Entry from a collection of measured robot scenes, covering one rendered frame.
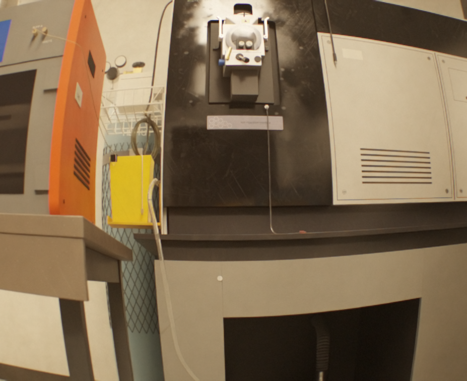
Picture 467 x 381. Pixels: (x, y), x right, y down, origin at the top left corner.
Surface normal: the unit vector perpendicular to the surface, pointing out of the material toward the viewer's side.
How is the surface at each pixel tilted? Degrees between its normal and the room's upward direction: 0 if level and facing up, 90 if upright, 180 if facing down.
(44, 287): 90
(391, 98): 90
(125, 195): 93
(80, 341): 90
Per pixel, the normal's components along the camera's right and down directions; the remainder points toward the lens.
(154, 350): 0.65, -0.12
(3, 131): 0.07, -0.15
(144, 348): 0.31, -0.15
